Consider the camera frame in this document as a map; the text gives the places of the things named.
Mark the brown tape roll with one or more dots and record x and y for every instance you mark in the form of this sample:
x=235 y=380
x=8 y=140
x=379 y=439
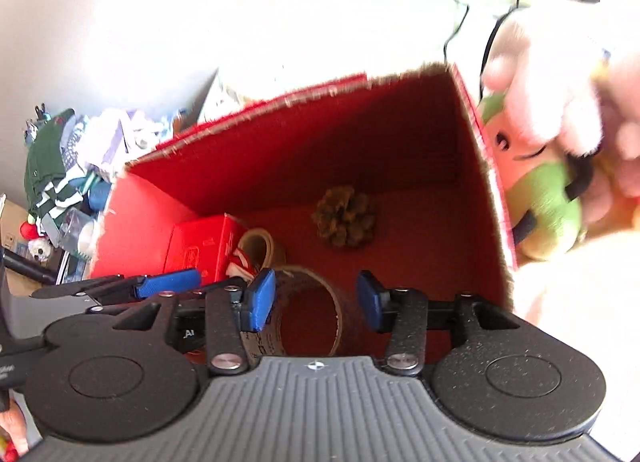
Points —
x=345 y=322

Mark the green avocado plush toy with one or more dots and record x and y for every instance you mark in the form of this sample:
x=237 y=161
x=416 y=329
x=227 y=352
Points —
x=540 y=192

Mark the brown cardboard box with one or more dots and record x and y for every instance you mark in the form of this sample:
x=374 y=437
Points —
x=12 y=222

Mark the small red carton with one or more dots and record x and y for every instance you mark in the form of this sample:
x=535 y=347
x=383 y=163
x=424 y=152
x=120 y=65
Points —
x=205 y=242

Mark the plain white plush toy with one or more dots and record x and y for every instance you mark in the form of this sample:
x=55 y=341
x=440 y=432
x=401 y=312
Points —
x=550 y=82

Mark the green white striped cloth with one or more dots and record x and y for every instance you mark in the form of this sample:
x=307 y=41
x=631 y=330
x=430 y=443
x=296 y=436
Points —
x=55 y=197

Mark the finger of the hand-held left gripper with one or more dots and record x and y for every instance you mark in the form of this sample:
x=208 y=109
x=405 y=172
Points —
x=115 y=308
x=170 y=282

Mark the white purple cloth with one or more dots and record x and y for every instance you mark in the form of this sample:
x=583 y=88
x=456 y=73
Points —
x=120 y=137

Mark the blue cloth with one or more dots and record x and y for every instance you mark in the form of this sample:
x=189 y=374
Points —
x=99 y=194

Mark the dark green garment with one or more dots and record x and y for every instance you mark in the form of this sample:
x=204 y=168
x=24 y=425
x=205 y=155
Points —
x=47 y=157

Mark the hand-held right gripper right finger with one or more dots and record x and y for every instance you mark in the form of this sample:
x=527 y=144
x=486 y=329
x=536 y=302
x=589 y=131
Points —
x=367 y=299

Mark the large red cardboard box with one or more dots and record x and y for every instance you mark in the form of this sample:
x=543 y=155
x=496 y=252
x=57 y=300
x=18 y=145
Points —
x=300 y=152

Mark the beige tape roll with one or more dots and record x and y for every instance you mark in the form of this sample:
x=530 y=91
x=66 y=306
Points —
x=271 y=242

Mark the small white skull toy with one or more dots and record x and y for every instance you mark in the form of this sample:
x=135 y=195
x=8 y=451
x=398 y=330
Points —
x=40 y=249

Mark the red white small packet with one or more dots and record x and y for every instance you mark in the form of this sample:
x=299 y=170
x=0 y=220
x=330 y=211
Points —
x=242 y=264

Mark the small red ball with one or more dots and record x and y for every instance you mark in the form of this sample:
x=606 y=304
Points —
x=28 y=229

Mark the brown plush toy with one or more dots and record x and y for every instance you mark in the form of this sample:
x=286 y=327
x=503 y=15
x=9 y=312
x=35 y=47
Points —
x=607 y=192

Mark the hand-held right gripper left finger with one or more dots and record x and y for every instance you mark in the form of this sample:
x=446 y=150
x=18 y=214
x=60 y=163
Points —
x=260 y=299

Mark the small black clip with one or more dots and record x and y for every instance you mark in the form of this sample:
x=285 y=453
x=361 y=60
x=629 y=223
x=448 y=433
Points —
x=41 y=110

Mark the brown pine cone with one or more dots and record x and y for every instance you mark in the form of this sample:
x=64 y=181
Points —
x=345 y=217

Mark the clear plastic container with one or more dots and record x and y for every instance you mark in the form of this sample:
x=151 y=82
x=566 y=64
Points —
x=75 y=229

